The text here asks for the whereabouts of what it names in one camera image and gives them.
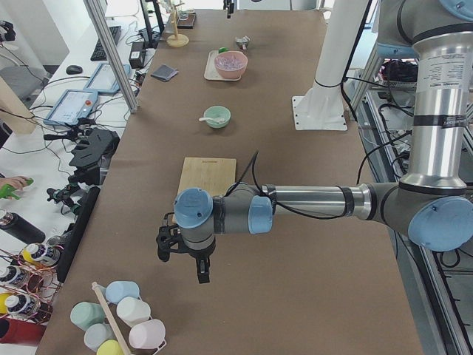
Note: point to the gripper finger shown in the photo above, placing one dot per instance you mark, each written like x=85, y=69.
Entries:
x=229, y=7

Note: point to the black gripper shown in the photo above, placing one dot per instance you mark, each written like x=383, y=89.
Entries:
x=199, y=257

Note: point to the white ceramic spoon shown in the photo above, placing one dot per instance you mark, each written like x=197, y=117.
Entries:
x=208, y=119

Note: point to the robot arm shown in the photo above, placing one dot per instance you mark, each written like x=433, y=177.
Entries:
x=428, y=204

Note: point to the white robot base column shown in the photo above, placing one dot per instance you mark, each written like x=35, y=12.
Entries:
x=322, y=107

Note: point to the metal ice scoop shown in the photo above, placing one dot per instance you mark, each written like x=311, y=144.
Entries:
x=243, y=42

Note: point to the clear ice cubes pile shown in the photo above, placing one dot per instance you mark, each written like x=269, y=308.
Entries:
x=229, y=62

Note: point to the pink bowl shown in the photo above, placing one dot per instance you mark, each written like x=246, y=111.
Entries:
x=234, y=74

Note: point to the green bowl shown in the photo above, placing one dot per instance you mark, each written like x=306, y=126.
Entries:
x=219, y=116

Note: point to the wooden mug tree stand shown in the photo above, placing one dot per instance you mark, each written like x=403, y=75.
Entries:
x=176, y=39

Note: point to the cream plastic tray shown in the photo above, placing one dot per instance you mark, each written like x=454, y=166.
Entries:
x=210, y=72

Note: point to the bamboo cutting board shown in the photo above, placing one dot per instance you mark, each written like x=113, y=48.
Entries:
x=213, y=175

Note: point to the white cup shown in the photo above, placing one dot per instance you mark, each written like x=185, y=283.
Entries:
x=133, y=311

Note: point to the pink cup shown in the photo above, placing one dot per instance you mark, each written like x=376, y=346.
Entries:
x=150, y=334

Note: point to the grey purple folded cloth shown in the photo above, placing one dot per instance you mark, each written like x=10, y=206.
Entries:
x=164, y=73

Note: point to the light blue cup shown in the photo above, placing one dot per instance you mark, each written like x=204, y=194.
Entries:
x=117, y=290

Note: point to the black power adapter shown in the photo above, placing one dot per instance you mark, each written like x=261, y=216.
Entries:
x=137, y=55

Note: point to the yellow cup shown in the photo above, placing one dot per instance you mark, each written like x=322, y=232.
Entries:
x=110, y=347

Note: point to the grey cup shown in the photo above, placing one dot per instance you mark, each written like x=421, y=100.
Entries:
x=97, y=334

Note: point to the green cup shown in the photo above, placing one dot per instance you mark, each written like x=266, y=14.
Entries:
x=86, y=314

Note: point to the teach pendant far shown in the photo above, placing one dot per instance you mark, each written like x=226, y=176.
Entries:
x=103, y=80

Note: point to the teach pendant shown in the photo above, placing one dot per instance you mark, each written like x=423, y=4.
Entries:
x=73, y=105
x=103, y=80

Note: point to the yellow sauce bottle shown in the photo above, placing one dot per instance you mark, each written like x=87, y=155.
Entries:
x=43, y=254

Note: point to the black computer mouse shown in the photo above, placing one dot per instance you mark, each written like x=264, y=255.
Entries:
x=74, y=70

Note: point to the red sauce bottle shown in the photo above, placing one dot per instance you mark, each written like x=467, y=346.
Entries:
x=21, y=278

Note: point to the teach pendant near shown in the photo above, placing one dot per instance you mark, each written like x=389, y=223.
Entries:
x=73, y=105

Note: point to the black water bottle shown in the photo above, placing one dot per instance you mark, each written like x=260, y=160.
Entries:
x=21, y=229

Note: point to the wooden rack handle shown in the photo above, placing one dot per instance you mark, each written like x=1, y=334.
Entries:
x=109, y=315

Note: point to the aluminium frame post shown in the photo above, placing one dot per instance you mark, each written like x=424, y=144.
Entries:
x=97, y=16

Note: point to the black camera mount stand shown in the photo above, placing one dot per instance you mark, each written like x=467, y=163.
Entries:
x=92, y=153

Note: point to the copper wire bottle rack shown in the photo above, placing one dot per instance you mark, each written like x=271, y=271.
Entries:
x=34, y=307

